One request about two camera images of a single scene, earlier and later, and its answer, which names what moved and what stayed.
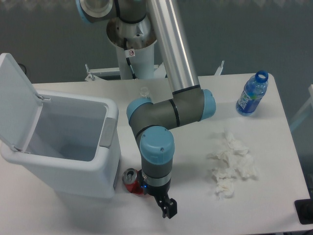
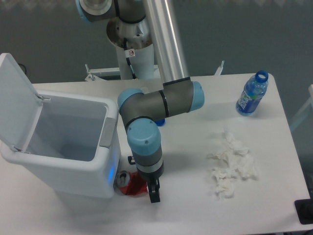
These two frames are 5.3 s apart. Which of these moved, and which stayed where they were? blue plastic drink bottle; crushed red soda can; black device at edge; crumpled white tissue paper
Moved: crushed red soda can
Stayed: black device at edge; blue plastic drink bottle; crumpled white tissue paper
